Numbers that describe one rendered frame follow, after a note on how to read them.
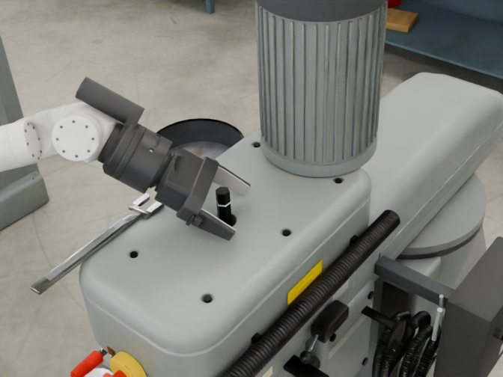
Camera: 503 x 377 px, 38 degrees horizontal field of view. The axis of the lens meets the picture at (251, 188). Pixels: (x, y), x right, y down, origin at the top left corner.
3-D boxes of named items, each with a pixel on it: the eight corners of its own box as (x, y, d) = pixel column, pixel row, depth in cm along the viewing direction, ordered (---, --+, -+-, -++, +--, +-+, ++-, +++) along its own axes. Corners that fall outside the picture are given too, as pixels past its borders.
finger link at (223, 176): (251, 185, 113) (216, 166, 112) (242, 197, 115) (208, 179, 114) (254, 179, 114) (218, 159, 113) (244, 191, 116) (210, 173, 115)
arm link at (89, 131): (114, 193, 103) (40, 154, 101) (125, 170, 113) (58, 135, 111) (150, 125, 100) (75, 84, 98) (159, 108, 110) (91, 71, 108)
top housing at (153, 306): (200, 425, 102) (189, 354, 92) (78, 337, 116) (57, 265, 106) (377, 241, 130) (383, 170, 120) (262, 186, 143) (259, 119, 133)
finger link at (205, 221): (228, 240, 108) (191, 221, 107) (238, 227, 106) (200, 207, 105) (226, 247, 106) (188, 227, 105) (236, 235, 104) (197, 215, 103)
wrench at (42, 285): (43, 299, 101) (42, 295, 100) (25, 287, 103) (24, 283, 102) (164, 205, 115) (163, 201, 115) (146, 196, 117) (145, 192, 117)
